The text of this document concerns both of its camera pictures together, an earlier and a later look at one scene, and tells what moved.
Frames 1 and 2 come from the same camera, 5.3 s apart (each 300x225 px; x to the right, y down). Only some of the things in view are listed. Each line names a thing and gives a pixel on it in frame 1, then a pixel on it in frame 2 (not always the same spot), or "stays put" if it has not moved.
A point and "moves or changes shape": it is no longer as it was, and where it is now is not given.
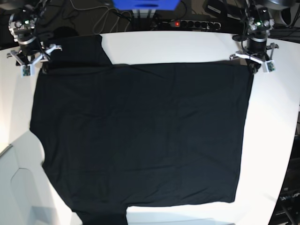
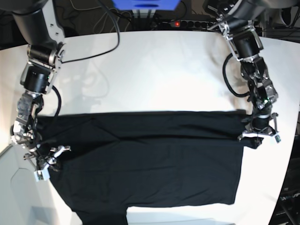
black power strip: (192, 25) stays put
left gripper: (257, 49) -> (263, 124)
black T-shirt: (116, 136) moves or changes shape
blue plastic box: (146, 4) stays put
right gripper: (31, 51) -> (44, 163)
